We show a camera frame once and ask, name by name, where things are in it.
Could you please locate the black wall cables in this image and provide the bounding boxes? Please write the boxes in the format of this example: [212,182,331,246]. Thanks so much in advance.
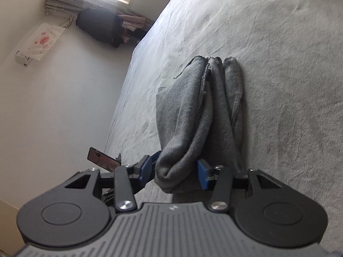
[59,15,75,29]

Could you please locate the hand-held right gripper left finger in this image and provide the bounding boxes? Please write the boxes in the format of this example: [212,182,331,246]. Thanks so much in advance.
[64,150,162,212]

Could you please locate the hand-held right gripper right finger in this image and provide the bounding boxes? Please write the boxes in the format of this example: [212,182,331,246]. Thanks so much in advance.
[197,159,284,212]

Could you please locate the printed white appliance cover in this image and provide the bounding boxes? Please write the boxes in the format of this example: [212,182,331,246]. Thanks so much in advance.
[15,23,66,66]

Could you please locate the dark hanging clothes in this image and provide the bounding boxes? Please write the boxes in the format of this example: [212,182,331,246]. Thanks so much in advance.
[76,8,124,49]

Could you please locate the bed with grey sheet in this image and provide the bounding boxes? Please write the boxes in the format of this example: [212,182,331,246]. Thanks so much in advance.
[106,0,343,247]

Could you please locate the wall radiator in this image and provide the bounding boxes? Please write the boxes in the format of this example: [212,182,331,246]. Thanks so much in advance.
[45,0,134,15]

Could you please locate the pink hanging clothes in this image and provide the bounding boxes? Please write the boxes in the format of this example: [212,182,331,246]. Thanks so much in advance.
[118,15,147,44]

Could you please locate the grey knit sweater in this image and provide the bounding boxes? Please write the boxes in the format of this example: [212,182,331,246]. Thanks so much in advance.
[155,55,248,194]

